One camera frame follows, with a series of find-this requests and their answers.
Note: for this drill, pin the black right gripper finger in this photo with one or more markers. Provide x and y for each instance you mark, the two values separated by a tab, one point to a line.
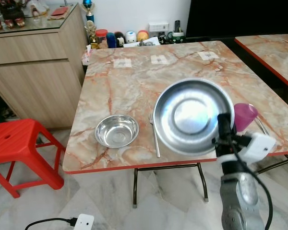
224	125

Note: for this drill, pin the purple plastic cup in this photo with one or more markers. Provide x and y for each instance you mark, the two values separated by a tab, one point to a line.
245	116

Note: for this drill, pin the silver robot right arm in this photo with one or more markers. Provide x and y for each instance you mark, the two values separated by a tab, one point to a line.
242	196

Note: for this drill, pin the steel spoon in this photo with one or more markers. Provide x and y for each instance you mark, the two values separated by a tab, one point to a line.
262	127

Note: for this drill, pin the large steel plate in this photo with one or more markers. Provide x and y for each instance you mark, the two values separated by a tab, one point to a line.
187	115

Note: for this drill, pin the black folding table leg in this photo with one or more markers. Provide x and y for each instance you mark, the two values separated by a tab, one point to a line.
278	163

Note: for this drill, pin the steel fork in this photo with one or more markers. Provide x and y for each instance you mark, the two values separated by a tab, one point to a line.
155	136

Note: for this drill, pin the white paper label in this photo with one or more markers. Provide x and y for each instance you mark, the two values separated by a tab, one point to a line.
159	59
208	55
123	63

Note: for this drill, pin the green mug with remote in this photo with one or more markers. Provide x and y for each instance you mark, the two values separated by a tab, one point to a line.
176	34

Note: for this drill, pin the small steel bowl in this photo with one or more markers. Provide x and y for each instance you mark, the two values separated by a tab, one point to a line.
116	132

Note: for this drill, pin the black television screen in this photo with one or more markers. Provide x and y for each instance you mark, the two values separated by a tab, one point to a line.
240	17

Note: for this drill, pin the white paper sheets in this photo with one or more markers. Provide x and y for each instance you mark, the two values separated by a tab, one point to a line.
144	42

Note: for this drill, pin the blue bottle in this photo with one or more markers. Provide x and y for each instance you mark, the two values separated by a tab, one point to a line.
111	40

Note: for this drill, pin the red lid jar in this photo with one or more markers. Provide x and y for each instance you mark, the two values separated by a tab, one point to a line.
102	39

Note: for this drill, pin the gold trophy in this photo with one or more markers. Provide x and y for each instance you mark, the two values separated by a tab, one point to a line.
91	34

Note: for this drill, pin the blue trophy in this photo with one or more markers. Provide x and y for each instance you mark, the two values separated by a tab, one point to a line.
88	7

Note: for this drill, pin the wooden cabinet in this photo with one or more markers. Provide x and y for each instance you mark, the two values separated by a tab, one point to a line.
33	72

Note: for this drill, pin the red packet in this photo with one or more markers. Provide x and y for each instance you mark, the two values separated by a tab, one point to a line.
60	12

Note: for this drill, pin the red plastic stool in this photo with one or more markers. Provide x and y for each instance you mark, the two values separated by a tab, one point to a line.
19	139

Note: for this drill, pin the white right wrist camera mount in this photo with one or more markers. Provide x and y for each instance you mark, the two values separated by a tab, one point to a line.
258	147

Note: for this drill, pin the black metal table frame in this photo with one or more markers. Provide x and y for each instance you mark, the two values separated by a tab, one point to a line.
202	182

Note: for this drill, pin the white wall socket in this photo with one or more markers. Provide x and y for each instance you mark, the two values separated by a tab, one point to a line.
159	27

